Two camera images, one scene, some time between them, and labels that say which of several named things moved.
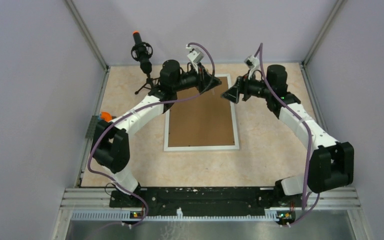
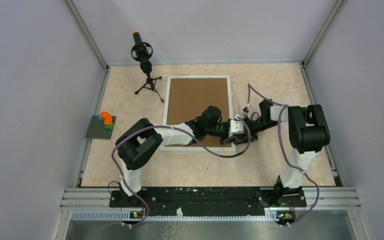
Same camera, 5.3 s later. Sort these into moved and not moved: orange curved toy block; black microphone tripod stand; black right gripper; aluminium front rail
Moved: black right gripper
Not moved: black microphone tripod stand; orange curved toy block; aluminium front rail
